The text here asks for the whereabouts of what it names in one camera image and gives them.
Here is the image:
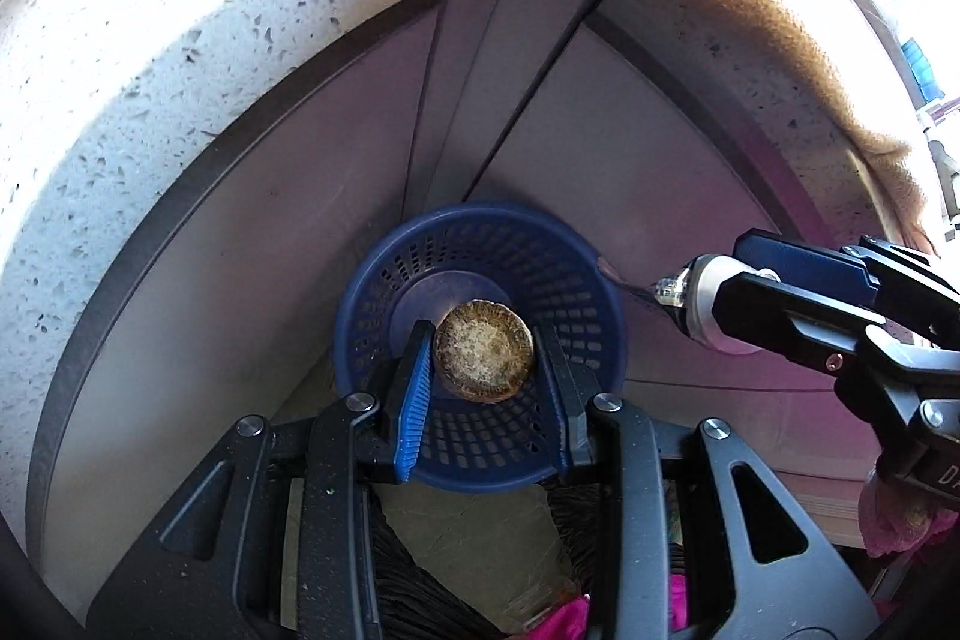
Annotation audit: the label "black ribbed pants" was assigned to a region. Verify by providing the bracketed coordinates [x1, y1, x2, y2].
[366, 481, 601, 640]

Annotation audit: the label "person's right hand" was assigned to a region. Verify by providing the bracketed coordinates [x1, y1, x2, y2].
[857, 456, 955, 560]

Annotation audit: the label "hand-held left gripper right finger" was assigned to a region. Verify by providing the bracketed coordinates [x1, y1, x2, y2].
[536, 323, 880, 640]

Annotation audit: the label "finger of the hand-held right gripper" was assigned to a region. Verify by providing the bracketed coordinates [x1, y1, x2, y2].
[733, 230, 960, 341]
[711, 271, 938, 380]

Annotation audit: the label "pink jacket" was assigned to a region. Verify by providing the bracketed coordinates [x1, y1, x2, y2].
[517, 572, 691, 640]

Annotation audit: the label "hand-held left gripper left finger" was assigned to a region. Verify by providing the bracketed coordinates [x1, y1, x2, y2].
[86, 319, 436, 640]

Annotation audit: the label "blue plastic mesh basket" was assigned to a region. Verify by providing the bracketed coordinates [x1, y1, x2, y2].
[334, 203, 627, 495]

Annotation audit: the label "small white bottle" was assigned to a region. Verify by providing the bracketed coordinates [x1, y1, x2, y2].
[598, 256, 760, 357]

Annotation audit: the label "grey kitchen cabinet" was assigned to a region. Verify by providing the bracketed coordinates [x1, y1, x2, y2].
[26, 0, 897, 640]

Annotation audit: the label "round brown dried biscuit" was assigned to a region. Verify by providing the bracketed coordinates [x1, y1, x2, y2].
[433, 300, 537, 401]

